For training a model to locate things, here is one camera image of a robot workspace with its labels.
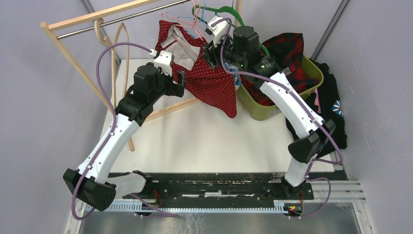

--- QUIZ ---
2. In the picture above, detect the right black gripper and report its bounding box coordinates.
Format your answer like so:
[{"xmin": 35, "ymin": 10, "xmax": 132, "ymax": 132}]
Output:
[{"xmin": 201, "ymin": 30, "xmax": 245, "ymax": 69}]

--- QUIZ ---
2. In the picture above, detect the red polka dot garment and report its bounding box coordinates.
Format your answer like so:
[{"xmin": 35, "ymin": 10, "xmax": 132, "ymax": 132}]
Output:
[{"xmin": 155, "ymin": 20, "xmax": 237, "ymax": 118}]

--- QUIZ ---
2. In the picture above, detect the green hanger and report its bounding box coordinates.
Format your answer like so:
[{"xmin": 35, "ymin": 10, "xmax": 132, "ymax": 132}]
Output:
[{"xmin": 191, "ymin": 5, "xmax": 272, "ymax": 59}]

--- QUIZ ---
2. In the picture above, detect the pink hanger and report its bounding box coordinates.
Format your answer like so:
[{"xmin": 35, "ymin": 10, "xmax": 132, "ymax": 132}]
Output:
[{"xmin": 161, "ymin": 10, "xmax": 206, "ymax": 60}]

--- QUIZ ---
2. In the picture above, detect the red plaid shirt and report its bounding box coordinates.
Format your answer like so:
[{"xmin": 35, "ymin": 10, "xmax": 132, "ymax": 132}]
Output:
[{"xmin": 240, "ymin": 32, "xmax": 320, "ymax": 107}]

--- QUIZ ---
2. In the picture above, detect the wooden hanger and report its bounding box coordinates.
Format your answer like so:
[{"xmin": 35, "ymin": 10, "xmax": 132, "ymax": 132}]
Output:
[{"xmin": 94, "ymin": 18, "xmax": 130, "ymax": 108}]

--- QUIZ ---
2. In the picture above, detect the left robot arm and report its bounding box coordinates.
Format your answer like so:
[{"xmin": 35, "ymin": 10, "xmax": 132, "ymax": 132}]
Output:
[{"xmin": 63, "ymin": 62, "xmax": 187, "ymax": 211}]

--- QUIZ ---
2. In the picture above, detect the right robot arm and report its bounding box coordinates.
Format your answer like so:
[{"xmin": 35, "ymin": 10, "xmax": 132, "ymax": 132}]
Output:
[{"xmin": 202, "ymin": 21, "xmax": 336, "ymax": 199}]

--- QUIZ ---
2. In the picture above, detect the blue floral garment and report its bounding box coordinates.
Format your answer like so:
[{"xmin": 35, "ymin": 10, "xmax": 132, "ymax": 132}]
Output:
[{"xmin": 224, "ymin": 61, "xmax": 243, "ymax": 88}]

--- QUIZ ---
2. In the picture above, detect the green plastic basket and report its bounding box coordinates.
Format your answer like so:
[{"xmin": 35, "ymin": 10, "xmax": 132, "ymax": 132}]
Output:
[{"xmin": 236, "ymin": 56, "xmax": 324, "ymax": 121}]

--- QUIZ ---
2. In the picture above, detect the pink cloth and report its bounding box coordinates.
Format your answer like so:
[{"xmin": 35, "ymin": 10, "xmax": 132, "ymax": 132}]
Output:
[{"xmin": 314, "ymin": 88, "xmax": 321, "ymax": 114}]

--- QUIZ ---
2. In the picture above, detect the black garment with flower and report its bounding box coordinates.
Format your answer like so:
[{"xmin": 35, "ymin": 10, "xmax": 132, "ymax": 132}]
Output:
[{"xmin": 306, "ymin": 61, "xmax": 347, "ymax": 149}]

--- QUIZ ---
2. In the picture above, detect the wooden clothes rack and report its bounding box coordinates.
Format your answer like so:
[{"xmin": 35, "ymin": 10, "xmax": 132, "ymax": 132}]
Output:
[{"xmin": 40, "ymin": 0, "xmax": 246, "ymax": 153}]

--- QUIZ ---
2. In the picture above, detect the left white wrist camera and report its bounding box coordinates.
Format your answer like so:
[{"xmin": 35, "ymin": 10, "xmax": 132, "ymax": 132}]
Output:
[{"xmin": 150, "ymin": 49, "xmax": 174, "ymax": 76}]

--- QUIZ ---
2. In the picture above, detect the blue wire hanger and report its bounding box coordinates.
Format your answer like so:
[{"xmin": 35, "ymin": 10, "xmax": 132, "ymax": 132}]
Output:
[{"xmin": 165, "ymin": 0, "xmax": 207, "ymax": 28}]

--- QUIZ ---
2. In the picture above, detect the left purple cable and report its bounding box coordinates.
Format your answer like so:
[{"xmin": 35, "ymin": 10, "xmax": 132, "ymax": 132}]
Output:
[{"xmin": 71, "ymin": 42, "xmax": 157, "ymax": 221}]

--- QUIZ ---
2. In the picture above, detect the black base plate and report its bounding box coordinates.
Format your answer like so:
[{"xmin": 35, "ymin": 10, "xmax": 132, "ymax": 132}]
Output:
[{"xmin": 136, "ymin": 173, "xmax": 314, "ymax": 208}]

